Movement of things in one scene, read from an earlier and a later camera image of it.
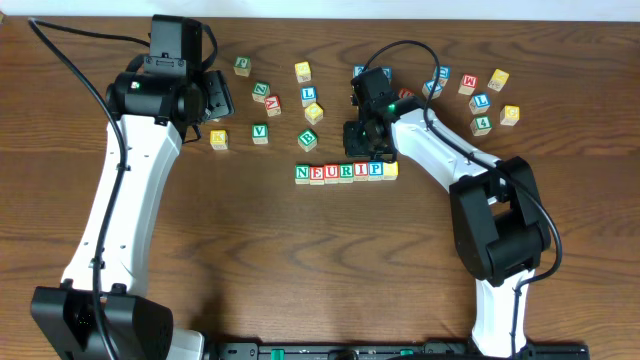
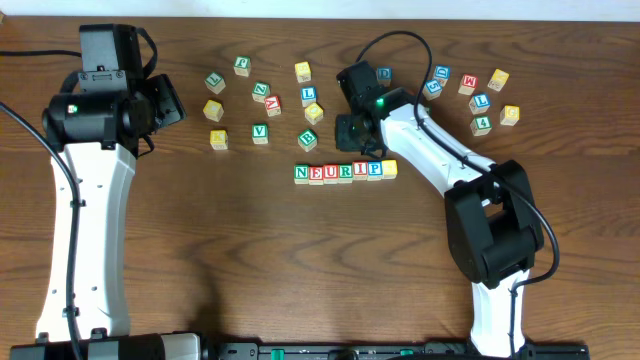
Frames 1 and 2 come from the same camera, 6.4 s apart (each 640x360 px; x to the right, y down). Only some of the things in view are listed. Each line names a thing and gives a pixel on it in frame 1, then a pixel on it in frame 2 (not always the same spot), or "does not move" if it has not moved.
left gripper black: x=220 y=95 → x=167 y=98
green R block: x=346 y=173 does not move
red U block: x=331 y=173 does not move
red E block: x=317 y=175 does not move
